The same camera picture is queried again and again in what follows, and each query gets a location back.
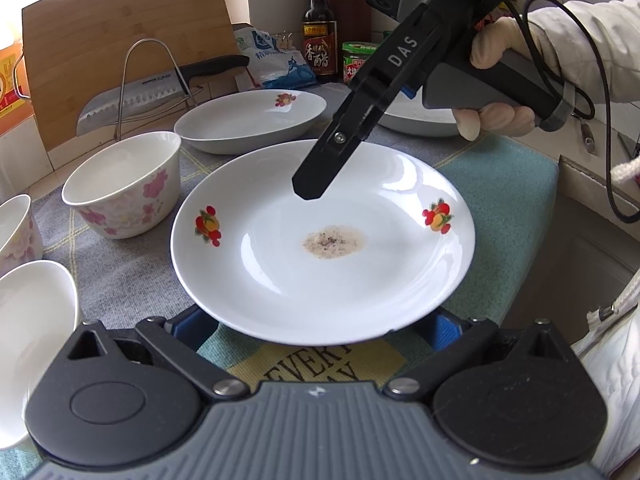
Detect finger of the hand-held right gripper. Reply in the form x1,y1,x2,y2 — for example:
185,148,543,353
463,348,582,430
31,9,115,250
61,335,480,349
291,60,406,201

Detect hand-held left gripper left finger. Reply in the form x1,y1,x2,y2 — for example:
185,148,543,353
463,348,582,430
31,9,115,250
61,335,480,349
65,304,251,403

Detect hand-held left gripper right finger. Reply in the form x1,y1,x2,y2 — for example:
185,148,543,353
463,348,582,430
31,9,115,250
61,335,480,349
382,309,571,403

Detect white plate with fruit print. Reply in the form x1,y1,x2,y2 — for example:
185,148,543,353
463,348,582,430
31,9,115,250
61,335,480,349
173,89,328,155
170,139,477,347

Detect person's right forearm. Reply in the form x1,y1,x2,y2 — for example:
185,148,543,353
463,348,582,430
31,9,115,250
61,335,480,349
522,0,640,116

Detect person's right hand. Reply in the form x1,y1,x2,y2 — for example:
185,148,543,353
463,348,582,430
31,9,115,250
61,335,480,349
452,15,556,142

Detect grey checked mat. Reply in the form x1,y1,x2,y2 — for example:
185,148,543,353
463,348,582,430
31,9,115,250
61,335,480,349
32,80,451,341

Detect jar with green lid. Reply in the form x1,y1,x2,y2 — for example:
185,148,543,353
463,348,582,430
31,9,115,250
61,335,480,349
342,41,381,86

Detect blue and white salt bag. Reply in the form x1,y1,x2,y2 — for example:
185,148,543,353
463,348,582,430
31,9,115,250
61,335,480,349
232,27,318,92

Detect dark vinegar bottle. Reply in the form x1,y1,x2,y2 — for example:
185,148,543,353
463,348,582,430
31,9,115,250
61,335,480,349
301,0,339,83

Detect dark red knife block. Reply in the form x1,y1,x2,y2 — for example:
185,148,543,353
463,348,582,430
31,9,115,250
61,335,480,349
325,0,373,46

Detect white bowl with pink flowers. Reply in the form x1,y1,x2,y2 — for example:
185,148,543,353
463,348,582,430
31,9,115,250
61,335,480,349
0,194,45,276
61,131,182,240

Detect small metal fitting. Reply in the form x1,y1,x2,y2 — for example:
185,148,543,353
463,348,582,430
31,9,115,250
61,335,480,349
579,119,599,157

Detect plain white bowl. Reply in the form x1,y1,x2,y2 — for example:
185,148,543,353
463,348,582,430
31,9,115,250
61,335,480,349
0,260,83,448

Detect metal sink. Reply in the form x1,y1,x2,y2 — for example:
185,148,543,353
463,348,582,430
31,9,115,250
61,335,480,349
500,155,640,361

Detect white jacket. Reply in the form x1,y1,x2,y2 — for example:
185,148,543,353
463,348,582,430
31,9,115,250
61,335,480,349
570,265,640,478

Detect bamboo cutting board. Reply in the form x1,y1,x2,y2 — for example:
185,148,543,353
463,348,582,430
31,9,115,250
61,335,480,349
21,0,251,151

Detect yellow cooking wine jug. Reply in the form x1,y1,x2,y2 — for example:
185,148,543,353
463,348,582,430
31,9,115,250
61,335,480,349
0,42,26,136

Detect black cable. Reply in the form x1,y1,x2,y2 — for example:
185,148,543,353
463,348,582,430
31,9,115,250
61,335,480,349
500,0,640,223

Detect white drawstring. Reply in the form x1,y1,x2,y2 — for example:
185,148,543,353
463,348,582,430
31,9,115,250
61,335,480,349
611,152,640,192

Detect kitchen knife with black handle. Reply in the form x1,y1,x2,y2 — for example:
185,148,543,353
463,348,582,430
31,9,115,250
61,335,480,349
76,55,251,137

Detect metal wire rack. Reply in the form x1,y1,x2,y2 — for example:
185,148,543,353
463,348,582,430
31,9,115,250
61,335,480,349
114,38,203,141

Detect metal wire handle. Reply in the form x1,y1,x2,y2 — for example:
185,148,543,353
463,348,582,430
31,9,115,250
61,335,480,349
12,54,32,99

